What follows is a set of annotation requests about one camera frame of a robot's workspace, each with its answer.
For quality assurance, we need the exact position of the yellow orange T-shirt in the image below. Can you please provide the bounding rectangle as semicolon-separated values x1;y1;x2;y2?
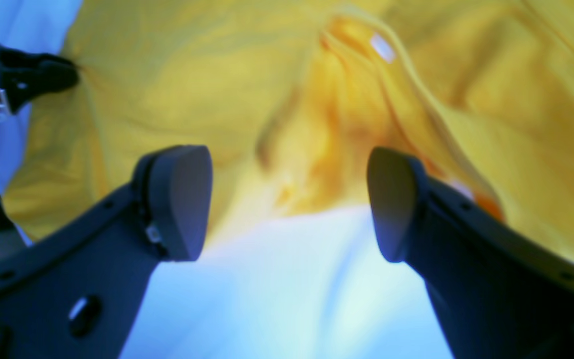
3;0;574;260

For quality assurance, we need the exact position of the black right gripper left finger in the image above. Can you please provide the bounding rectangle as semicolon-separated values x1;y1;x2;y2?
0;145;213;359

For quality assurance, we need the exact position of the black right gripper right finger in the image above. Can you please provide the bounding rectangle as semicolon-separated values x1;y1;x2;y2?
367;147;574;359

